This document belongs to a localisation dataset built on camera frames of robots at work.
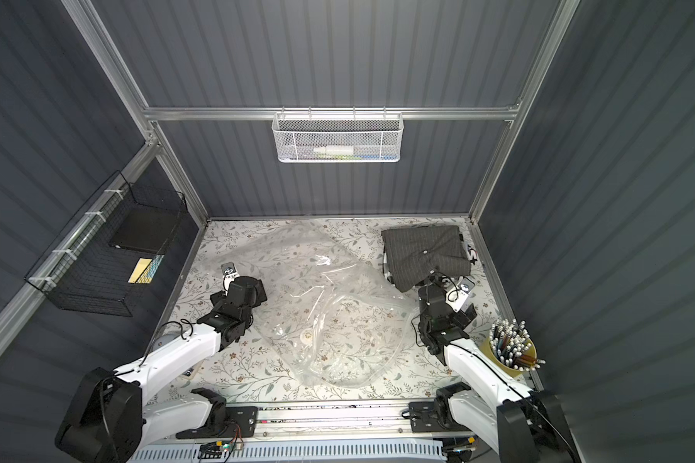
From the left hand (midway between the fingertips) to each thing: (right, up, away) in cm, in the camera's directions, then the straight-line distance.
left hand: (243, 287), depth 86 cm
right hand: (+63, -2, -2) cm, 63 cm away
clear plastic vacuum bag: (+28, -12, +6) cm, 31 cm away
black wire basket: (-31, +8, -13) cm, 35 cm away
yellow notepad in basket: (-14, +6, -21) cm, 27 cm away
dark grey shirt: (+52, +10, +7) cm, 53 cm away
